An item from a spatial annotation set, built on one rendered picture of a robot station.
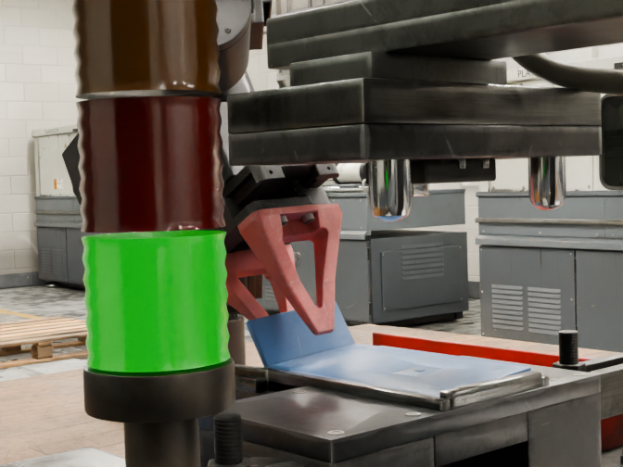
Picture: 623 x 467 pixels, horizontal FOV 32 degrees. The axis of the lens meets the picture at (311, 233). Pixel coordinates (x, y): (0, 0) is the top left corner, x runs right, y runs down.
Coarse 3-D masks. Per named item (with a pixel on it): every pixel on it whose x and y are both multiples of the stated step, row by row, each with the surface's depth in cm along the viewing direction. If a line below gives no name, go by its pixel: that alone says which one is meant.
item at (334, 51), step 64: (384, 0) 51; (448, 0) 48; (512, 0) 46; (576, 0) 43; (320, 64) 53; (384, 64) 51; (448, 64) 54; (256, 128) 54; (320, 128) 50; (384, 128) 49; (448, 128) 51; (512, 128) 55; (576, 128) 58; (384, 192) 50
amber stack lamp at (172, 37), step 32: (96, 0) 27; (128, 0) 27; (160, 0) 27; (192, 0) 27; (96, 32) 27; (128, 32) 27; (160, 32) 27; (192, 32) 27; (96, 64) 27; (128, 64) 27; (160, 64) 27; (192, 64) 27; (96, 96) 29; (128, 96) 29
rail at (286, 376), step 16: (272, 384) 61; (288, 384) 60; (304, 384) 59; (320, 384) 58; (336, 384) 57; (352, 384) 57; (400, 400) 54; (416, 400) 53; (432, 400) 52; (448, 400) 52
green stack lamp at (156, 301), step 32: (96, 256) 28; (128, 256) 27; (160, 256) 27; (192, 256) 28; (224, 256) 29; (96, 288) 28; (128, 288) 27; (160, 288) 27; (192, 288) 28; (224, 288) 29; (96, 320) 28; (128, 320) 27; (160, 320) 27; (192, 320) 28; (224, 320) 29; (96, 352) 28; (128, 352) 27; (160, 352) 27; (192, 352) 28; (224, 352) 29
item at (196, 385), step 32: (96, 384) 28; (128, 384) 27; (160, 384) 27; (192, 384) 27; (224, 384) 28; (96, 416) 28; (128, 416) 27; (160, 416) 27; (192, 416) 27; (128, 448) 29; (160, 448) 28; (192, 448) 29
